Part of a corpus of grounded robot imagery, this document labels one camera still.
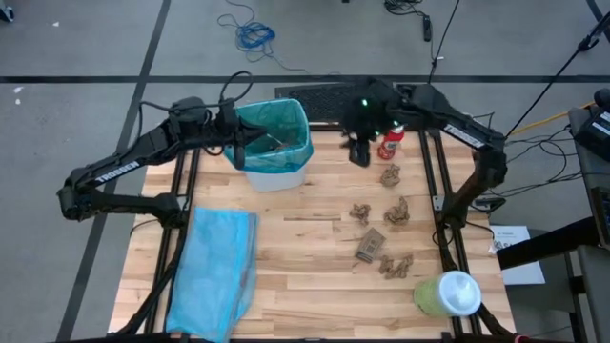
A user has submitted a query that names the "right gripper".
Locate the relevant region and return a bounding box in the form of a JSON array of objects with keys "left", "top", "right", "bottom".
[{"left": 342, "top": 78, "right": 397, "bottom": 168}]

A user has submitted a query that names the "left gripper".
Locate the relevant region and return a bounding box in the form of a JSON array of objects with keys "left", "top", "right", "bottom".
[{"left": 209, "top": 97, "right": 268, "bottom": 172}]

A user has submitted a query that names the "red bottle white cap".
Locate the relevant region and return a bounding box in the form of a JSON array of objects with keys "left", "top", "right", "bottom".
[{"left": 376, "top": 124, "right": 406, "bottom": 161}]

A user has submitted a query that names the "green trash bag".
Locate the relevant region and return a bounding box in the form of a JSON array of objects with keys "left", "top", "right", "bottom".
[{"left": 222, "top": 98, "right": 315, "bottom": 175}]

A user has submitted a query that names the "white plastic trash bin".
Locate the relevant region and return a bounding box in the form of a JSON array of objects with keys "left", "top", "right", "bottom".
[{"left": 244, "top": 161, "right": 307, "bottom": 193}]

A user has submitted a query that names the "light blue trash bag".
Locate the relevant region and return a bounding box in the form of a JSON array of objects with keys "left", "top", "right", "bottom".
[{"left": 164, "top": 206, "right": 261, "bottom": 343}]

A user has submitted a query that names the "black perforated computer case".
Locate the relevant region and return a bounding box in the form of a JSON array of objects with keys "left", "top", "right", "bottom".
[{"left": 274, "top": 83, "right": 356, "bottom": 124}]

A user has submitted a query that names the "white paper sheet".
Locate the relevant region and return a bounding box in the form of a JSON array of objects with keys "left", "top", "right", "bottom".
[{"left": 488, "top": 224, "right": 547, "bottom": 286}]

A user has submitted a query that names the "green canister white lid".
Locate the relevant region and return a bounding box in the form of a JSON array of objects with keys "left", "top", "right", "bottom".
[{"left": 413, "top": 270, "right": 483, "bottom": 319}]

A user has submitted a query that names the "black angled beam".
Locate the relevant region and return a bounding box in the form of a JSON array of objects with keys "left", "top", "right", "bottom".
[{"left": 495, "top": 216, "right": 602, "bottom": 272}]

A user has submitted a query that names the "black box device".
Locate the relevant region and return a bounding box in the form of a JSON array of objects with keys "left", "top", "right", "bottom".
[{"left": 569, "top": 88, "right": 610, "bottom": 163}]

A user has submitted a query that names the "black stand pole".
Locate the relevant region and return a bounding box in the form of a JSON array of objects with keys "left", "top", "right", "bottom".
[{"left": 504, "top": 11, "right": 610, "bottom": 139}]

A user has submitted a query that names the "grey side desk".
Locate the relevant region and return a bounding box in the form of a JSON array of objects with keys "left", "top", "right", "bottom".
[{"left": 564, "top": 107, "right": 610, "bottom": 343}]

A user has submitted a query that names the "black aluminium rail frame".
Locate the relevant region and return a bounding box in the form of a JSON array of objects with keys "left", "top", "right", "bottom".
[{"left": 113, "top": 122, "right": 519, "bottom": 343}]

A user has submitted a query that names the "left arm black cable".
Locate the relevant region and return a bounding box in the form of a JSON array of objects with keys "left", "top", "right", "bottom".
[{"left": 136, "top": 70, "right": 254, "bottom": 144}]

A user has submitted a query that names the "blue cable coil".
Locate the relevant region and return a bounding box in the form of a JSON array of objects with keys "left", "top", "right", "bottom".
[{"left": 217, "top": 0, "right": 344, "bottom": 77}]

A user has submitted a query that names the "black cable bundle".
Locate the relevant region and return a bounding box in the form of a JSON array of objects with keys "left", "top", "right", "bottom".
[{"left": 383, "top": 0, "right": 426, "bottom": 18}]

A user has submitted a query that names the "long thin black cable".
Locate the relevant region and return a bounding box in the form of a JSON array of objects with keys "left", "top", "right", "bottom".
[{"left": 431, "top": 0, "right": 462, "bottom": 85}]

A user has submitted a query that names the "yellow cable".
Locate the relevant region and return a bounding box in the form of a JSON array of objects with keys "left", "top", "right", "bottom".
[{"left": 504, "top": 100, "right": 597, "bottom": 139}]

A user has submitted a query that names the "black cable tangle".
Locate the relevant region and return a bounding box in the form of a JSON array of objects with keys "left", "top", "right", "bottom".
[{"left": 495, "top": 111, "right": 585, "bottom": 199}]

